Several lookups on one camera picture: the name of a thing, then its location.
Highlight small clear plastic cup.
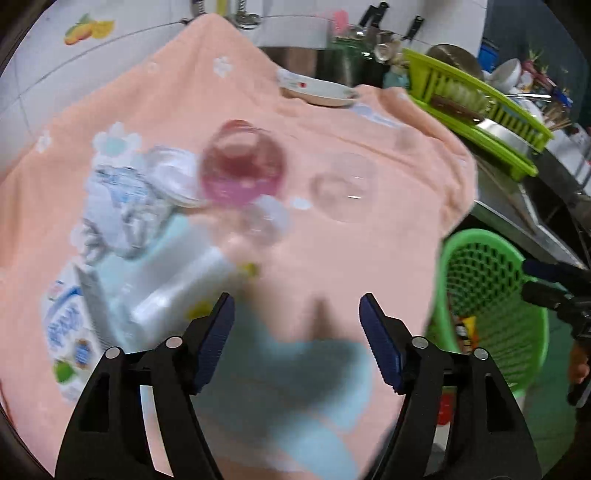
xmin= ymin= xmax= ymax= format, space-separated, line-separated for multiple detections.
xmin=242 ymin=196 xmax=294 ymax=247

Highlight blue plastic container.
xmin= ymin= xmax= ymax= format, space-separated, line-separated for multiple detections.
xmin=478 ymin=39 xmax=499 ymax=70

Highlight bundle of wooden chopsticks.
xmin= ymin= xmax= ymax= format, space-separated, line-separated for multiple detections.
xmin=545 ymin=106 xmax=573 ymax=130

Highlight green plastic basket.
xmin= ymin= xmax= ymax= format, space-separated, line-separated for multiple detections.
xmin=425 ymin=228 xmax=550 ymax=400

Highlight red plastic stool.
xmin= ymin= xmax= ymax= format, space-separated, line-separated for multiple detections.
xmin=436 ymin=392 xmax=458 ymax=425

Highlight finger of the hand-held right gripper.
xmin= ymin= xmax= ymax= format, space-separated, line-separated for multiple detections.
xmin=524 ymin=259 xmax=583 ymax=281
xmin=522 ymin=281 xmax=568 ymax=308

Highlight green glass utensil jar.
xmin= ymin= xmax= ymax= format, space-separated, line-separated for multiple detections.
xmin=330 ymin=37 xmax=384 ymax=86

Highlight metal faucet pipe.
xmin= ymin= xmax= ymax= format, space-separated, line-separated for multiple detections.
xmin=233 ymin=0 xmax=262 ymax=28

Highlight white and blue milk carton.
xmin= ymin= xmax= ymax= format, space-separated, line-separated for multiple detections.
xmin=44 ymin=217 xmax=192 ymax=404

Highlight white and blue foil wrapper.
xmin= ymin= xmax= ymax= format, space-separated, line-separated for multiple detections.
xmin=81 ymin=164 xmax=174 ymax=261

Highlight steel sink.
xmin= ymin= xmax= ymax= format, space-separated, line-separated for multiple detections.
xmin=522 ymin=185 xmax=591 ymax=268

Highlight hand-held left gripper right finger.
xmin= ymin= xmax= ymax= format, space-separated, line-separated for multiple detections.
xmin=359 ymin=292 xmax=542 ymax=480

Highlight white lidded paper cup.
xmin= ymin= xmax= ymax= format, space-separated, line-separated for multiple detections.
xmin=129 ymin=244 xmax=234 ymax=328

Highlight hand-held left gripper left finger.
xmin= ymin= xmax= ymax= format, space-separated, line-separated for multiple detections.
xmin=54 ymin=292 xmax=236 ymax=480

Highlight wooden-handled steel cleaver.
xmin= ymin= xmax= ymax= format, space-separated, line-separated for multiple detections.
xmin=431 ymin=95 xmax=532 ymax=153

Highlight white bowl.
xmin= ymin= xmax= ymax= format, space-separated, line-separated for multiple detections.
xmin=489 ymin=59 xmax=525 ymax=90

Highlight white ceramic plate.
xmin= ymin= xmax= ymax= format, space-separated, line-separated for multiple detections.
xmin=277 ymin=69 xmax=360 ymax=108

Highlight peach flower-print towel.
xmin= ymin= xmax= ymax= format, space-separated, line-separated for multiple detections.
xmin=0 ymin=14 xmax=476 ymax=480

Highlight red translucent plastic cup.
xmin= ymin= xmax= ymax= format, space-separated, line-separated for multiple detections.
xmin=198 ymin=120 xmax=286 ymax=208

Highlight black and yellow box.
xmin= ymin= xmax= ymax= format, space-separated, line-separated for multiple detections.
xmin=455 ymin=316 xmax=478 ymax=356

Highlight person's right hand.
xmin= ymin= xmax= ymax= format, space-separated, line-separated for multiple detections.
xmin=570 ymin=344 xmax=591 ymax=386

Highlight green plastic dish rack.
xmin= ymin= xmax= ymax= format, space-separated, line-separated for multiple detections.
xmin=402 ymin=48 xmax=555 ymax=178

